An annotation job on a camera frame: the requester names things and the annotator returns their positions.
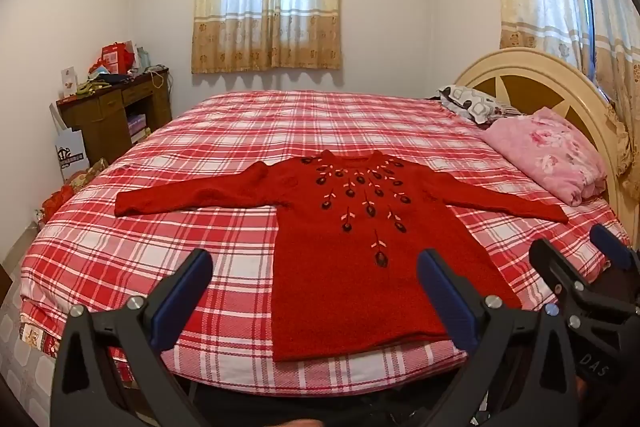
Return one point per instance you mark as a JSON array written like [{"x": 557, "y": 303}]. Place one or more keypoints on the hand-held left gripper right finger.
[{"x": 447, "y": 302}]

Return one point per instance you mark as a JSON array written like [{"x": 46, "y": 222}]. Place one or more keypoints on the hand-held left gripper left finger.
[{"x": 182, "y": 302}]

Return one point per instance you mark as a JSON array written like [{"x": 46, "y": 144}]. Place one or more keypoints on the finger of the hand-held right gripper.
[
  {"x": 555, "y": 269},
  {"x": 612, "y": 247}
]

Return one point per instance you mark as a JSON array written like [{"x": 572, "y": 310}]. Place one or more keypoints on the red embroidered knit sweater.
[{"x": 345, "y": 267}]

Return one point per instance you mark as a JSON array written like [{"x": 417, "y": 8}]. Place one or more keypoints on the pink floral blanket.
[{"x": 545, "y": 152}]

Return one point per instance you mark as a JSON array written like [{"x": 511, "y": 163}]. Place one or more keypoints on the red plastic bag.
[{"x": 57, "y": 204}]

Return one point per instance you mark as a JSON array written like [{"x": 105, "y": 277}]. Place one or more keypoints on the floral cushion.
[{"x": 87, "y": 174}]

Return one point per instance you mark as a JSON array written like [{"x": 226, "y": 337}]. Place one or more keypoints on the cream wooden headboard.
[{"x": 575, "y": 87}]

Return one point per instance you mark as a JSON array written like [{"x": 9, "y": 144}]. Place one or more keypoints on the stacked boxes under desk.
[{"x": 138, "y": 129}]

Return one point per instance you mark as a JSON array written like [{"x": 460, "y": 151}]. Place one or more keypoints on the grey patterned pillow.
[{"x": 475, "y": 104}]

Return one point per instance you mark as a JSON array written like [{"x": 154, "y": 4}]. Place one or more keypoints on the white paper bag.
[{"x": 70, "y": 152}]

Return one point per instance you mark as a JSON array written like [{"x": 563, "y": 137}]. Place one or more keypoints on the brown wooden desk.
[{"x": 105, "y": 122}]

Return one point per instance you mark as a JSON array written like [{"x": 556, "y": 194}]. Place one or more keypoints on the bed with red plaid sheet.
[{"x": 350, "y": 122}]

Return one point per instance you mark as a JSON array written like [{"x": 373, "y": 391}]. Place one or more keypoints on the green yellow bundle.
[{"x": 92, "y": 88}]

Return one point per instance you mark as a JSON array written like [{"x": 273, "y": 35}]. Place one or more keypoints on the dark blue cloth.
[{"x": 116, "y": 78}]

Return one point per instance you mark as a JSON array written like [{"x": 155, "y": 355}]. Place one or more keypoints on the teal bottle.
[{"x": 143, "y": 58}]

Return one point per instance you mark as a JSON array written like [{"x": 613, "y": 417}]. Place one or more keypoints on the white greeting card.
[{"x": 68, "y": 82}]

